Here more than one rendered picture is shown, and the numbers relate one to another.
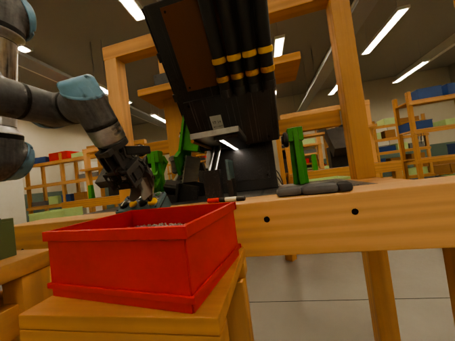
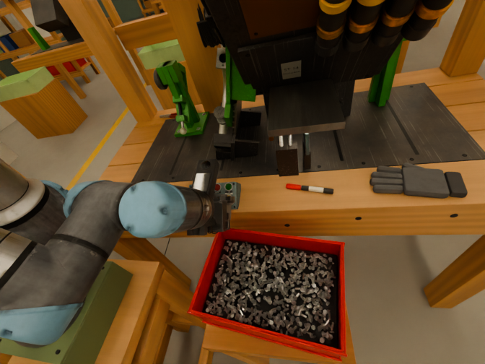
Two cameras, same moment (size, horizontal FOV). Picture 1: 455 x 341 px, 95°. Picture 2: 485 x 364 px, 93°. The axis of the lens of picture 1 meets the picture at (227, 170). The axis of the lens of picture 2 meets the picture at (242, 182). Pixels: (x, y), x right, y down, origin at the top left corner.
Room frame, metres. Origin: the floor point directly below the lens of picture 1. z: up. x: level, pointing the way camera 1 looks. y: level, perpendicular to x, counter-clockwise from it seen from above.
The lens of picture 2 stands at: (0.25, 0.14, 1.43)
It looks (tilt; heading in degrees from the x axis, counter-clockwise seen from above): 46 degrees down; 8
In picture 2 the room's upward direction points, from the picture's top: 18 degrees counter-clockwise
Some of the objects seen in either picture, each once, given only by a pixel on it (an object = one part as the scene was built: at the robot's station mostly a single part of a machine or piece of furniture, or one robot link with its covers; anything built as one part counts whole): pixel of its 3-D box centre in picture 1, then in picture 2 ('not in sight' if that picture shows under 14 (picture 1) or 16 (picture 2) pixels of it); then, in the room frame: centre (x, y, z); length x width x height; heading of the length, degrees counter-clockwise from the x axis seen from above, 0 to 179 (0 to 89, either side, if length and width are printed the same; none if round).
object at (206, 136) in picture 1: (227, 143); (299, 87); (0.84, -0.01, 1.11); 0.39 x 0.16 x 0.03; 168
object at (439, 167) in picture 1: (439, 166); not in sight; (7.52, -7.60, 0.37); 1.20 x 0.81 x 0.74; 82
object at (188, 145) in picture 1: (193, 137); (241, 71); (0.91, 0.13, 1.17); 0.13 x 0.12 x 0.20; 78
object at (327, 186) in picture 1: (311, 188); (413, 178); (0.61, -0.24, 0.91); 0.20 x 0.11 x 0.03; 67
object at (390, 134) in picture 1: (371, 153); not in sight; (7.19, -4.99, 1.12); 3.22 x 0.55 x 2.23; 80
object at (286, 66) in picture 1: (218, 84); not in sight; (1.21, -0.01, 1.52); 0.90 x 0.25 x 0.04; 78
